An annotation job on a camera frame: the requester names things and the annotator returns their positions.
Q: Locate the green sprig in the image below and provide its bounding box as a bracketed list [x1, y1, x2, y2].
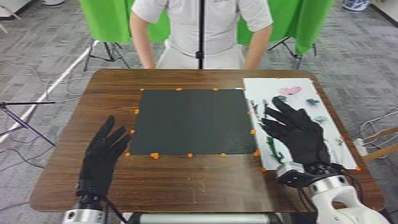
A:
[264, 135, 285, 165]
[246, 99, 262, 117]

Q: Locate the dark mat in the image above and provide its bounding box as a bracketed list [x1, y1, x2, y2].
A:
[127, 88, 260, 157]

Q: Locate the black stand pole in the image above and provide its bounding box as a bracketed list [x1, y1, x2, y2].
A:
[195, 0, 207, 70]

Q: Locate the blue and white vase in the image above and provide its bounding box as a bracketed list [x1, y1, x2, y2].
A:
[340, 0, 372, 14]

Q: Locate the white sheet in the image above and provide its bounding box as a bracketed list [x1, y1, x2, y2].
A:
[241, 77, 360, 172]

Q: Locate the person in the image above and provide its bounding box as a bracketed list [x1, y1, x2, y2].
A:
[127, 0, 275, 70]

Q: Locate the black tripod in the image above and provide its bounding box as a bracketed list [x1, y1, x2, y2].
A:
[0, 101, 58, 148]

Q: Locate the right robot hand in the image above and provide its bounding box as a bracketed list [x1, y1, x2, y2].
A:
[257, 95, 333, 167]

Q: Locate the black backdrop stand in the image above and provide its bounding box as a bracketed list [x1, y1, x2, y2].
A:
[266, 35, 319, 71]
[81, 39, 132, 72]

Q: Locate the pale grey bar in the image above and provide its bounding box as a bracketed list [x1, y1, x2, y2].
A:
[125, 213, 280, 224]

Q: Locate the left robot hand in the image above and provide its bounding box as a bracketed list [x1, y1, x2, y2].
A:
[74, 115, 132, 199]

